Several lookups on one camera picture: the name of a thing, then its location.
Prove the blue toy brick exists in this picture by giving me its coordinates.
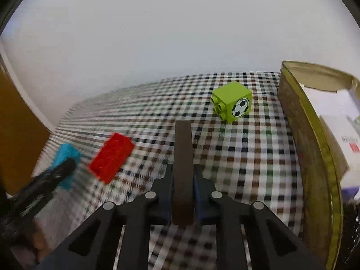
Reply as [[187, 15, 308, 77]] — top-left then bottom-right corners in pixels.
[[49, 143, 82, 191]]

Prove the red toy brick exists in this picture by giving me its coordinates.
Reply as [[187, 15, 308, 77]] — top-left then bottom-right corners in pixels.
[[88, 133, 135, 185]]

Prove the brown chocolate bar block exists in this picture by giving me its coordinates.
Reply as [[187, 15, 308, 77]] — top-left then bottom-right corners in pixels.
[[172, 120, 195, 227]]

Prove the white and tan carton box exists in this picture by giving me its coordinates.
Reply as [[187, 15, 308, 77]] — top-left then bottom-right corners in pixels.
[[320, 115, 359, 189]]

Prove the green toy brick with football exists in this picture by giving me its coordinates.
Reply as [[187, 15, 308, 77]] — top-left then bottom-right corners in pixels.
[[211, 81, 253, 124]]

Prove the person's hand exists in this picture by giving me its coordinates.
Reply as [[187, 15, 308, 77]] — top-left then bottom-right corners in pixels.
[[11, 221, 54, 270]]

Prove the brown wooden door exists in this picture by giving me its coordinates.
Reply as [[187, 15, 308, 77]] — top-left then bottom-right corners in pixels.
[[0, 71, 50, 195]]

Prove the gold metal tin box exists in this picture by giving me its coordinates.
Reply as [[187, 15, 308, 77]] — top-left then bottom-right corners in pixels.
[[278, 60, 359, 269]]

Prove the checkered tablecloth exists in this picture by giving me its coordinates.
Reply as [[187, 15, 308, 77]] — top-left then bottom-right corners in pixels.
[[36, 72, 303, 247]]

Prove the white paper liner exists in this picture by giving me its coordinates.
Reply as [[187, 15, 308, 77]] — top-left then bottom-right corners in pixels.
[[300, 84, 359, 121]]

